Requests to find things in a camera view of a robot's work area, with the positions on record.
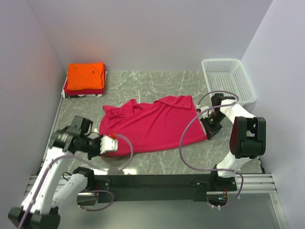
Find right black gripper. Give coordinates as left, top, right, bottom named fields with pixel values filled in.
left=200, top=111, right=226, bottom=140

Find magenta t shirt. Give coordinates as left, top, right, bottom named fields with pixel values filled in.
left=99, top=95, right=207, bottom=157

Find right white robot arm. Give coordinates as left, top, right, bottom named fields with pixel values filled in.
left=196, top=91, right=266, bottom=190

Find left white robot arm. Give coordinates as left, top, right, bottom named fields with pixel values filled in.
left=8, top=116, right=102, bottom=229

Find white plastic basket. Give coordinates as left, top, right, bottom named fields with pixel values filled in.
left=202, top=58, right=256, bottom=105

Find folded red t shirt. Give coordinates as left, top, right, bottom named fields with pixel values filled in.
left=63, top=81, right=104, bottom=95

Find black base beam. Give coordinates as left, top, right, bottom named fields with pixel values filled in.
left=82, top=174, right=237, bottom=202

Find folded orange t shirt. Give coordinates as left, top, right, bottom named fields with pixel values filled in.
left=67, top=62, right=106, bottom=91

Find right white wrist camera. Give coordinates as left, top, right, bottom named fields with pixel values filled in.
left=196, top=104, right=209, bottom=118

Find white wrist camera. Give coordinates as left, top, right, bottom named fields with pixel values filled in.
left=196, top=104, right=209, bottom=118
left=100, top=135, right=118, bottom=155

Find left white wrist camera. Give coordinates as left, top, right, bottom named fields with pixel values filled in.
left=100, top=135, right=118, bottom=155

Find aluminium rail frame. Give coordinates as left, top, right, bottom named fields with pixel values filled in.
left=24, top=174, right=289, bottom=229

